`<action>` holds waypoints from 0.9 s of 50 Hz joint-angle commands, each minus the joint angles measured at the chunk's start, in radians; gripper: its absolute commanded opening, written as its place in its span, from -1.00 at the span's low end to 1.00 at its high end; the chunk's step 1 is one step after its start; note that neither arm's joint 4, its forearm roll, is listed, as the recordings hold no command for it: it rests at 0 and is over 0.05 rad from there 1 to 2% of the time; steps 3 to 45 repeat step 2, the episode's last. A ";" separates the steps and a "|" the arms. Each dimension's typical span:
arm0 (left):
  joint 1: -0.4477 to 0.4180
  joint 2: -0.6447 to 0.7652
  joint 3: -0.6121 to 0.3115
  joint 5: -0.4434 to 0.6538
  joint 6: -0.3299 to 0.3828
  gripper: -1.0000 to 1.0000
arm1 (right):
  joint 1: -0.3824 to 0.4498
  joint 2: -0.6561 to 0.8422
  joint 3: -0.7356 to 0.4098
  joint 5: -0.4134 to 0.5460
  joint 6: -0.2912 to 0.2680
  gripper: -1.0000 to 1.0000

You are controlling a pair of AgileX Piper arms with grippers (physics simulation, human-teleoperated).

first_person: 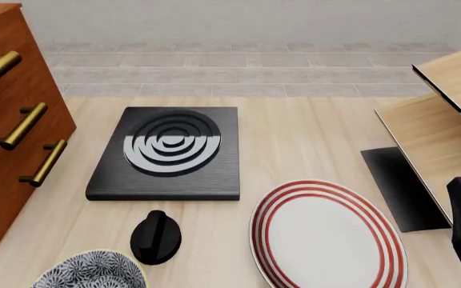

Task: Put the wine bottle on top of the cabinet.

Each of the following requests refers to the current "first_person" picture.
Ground pale wooden rack, black base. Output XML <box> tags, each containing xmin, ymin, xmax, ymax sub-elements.
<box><xmin>359</xmin><ymin>42</ymin><xmax>461</xmax><ymax>233</ymax></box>

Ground white plate with red rings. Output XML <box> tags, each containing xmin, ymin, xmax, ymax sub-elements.
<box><xmin>248</xmin><ymin>178</ymin><xmax>409</xmax><ymax>288</ymax></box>

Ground flat black stove plate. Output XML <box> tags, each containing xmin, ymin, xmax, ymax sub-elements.
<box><xmin>85</xmin><ymin>106</ymin><xmax>242</xmax><ymax>202</ymax></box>

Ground round black stove knob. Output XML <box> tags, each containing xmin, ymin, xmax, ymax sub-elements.
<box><xmin>129</xmin><ymin>209</ymin><xmax>184</xmax><ymax>266</ymax></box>

